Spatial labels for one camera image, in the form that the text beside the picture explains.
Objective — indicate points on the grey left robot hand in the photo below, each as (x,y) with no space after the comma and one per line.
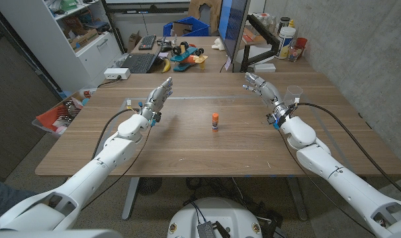
(157,99)

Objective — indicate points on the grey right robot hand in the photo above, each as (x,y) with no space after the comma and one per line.
(270,94)

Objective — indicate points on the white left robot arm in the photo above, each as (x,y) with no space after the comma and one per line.
(94,172)

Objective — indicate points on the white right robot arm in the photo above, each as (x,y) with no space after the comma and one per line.
(346,182)

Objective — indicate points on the clear plastic measuring cup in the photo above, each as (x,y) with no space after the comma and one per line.
(294,92)

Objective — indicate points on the red plastic cup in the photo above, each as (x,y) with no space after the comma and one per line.
(301,43)

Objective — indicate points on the orange capped glue stick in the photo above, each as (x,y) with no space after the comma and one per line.
(215,122)

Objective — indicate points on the small white box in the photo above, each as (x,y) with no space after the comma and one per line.
(264,67)

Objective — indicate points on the yellow banana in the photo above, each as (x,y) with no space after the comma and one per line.
(167,66)

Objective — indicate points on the black laptop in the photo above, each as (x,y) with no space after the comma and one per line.
(139,63)

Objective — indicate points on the white power strip box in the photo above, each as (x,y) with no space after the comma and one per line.
(116,73)

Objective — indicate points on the teal orange toy airplane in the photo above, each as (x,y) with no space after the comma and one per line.
(187,57)

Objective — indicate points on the white round canister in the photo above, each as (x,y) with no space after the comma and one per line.
(285,43)

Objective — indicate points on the black keyboard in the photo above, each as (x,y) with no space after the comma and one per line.
(147,42)

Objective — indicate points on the orange printed cardboard box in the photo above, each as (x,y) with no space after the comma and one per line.
(251,35)

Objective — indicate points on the small brown cardboard box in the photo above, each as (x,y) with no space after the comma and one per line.
(133,40)

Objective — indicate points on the wooden back desk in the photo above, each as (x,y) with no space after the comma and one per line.
(213,59)

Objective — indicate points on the white crumpled figure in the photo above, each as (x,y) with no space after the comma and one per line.
(217,43)

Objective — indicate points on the dark lidded bottle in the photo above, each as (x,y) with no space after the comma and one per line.
(284,22)

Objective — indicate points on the black computer monitor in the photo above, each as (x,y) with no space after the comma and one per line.
(233,26)

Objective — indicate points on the blue plastic bin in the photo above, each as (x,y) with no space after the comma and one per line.
(197,28)

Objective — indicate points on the cardboard box on shelf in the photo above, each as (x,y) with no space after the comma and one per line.
(84,39)

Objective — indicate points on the grey metal table leg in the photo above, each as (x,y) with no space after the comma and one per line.
(130,198)
(297,198)

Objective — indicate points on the floor bin with clutter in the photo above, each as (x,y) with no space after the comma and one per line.
(55,117)

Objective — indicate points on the white shelf cabinet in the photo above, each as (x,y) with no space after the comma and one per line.
(48,43)

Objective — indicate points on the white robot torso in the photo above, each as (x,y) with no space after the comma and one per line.
(217,215)

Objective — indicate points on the person in dark trousers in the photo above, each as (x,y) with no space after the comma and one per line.
(2,198)

